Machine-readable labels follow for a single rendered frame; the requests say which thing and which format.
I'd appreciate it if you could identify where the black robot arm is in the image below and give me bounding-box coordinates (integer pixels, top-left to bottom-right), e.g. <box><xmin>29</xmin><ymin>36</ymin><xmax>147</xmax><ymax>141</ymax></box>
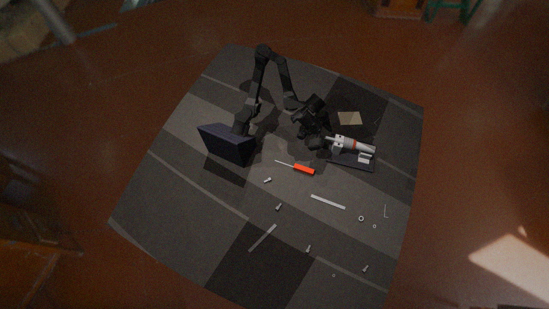
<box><xmin>230</xmin><ymin>43</ymin><xmax>326</xmax><ymax>140</ymax></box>

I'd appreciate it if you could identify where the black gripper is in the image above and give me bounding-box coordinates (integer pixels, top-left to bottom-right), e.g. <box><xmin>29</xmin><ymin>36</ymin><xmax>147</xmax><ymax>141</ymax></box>
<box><xmin>303</xmin><ymin>110</ymin><xmax>332</xmax><ymax>151</ymax></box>

